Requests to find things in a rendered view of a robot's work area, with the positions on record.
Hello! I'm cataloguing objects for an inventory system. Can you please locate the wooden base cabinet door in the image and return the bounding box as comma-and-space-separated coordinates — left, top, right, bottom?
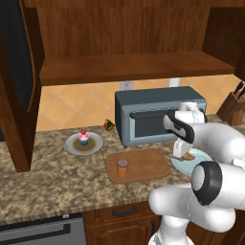
83, 215, 163, 245
186, 219, 245, 245

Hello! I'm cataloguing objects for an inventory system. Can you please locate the black toaster oven handle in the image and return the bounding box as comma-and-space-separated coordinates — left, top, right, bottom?
129, 109, 176, 122

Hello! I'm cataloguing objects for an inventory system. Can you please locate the orange jam jar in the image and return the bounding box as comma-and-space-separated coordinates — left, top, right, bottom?
116, 158, 129, 178

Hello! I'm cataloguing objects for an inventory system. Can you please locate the dark wooden cabinet door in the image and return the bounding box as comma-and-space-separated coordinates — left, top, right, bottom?
0, 0, 46, 174

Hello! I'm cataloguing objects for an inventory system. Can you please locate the brown wooden cutting board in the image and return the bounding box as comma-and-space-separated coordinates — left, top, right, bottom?
104, 148, 172, 185

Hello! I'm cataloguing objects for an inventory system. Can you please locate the light blue round plate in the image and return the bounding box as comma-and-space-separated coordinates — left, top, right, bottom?
170, 147, 214, 177

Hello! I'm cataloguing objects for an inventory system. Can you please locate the open wooden wall cabinet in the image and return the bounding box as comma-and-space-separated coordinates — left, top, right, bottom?
22, 0, 245, 87

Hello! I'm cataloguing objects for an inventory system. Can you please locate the wooden drawer front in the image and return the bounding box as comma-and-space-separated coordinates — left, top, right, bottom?
81, 200, 158, 228

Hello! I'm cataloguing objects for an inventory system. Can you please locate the grey dishwasher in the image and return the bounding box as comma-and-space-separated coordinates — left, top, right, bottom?
0, 212, 88, 245

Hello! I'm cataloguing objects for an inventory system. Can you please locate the brown pastry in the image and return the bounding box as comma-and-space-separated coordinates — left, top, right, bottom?
182, 152, 196, 162

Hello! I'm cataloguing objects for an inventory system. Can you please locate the wooden knife block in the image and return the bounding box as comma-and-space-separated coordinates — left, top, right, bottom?
215, 91, 245, 127

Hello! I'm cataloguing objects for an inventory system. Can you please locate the white wall outlet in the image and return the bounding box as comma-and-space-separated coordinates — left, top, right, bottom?
167, 78, 182, 88
120, 79, 135, 92

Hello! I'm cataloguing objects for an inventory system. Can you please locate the pink cupcake with cherry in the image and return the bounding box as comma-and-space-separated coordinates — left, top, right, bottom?
78, 128, 91, 147

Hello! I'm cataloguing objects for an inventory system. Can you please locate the grey round plate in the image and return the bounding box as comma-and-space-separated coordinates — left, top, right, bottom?
63, 130, 105, 157

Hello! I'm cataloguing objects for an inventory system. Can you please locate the orange fruit with green leaves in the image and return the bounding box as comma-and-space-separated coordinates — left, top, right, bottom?
102, 119, 116, 132

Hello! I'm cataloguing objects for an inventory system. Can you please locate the blue-grey toaster oven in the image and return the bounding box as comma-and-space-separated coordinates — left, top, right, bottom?
114, 85, 208, 148

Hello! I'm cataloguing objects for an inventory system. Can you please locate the black drawer handle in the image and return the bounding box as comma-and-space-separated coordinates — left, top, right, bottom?
111, 205, 139, 217

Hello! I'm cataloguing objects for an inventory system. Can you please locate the black dishwasher handle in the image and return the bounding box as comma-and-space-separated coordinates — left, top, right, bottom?
0, 222, 72, 245

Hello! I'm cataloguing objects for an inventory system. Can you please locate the black cabinet door handle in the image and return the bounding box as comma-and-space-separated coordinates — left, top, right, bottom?
150, 219, 158, 237

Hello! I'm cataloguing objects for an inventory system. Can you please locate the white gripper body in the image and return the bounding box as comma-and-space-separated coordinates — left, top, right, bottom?
172, 139, 194, 160

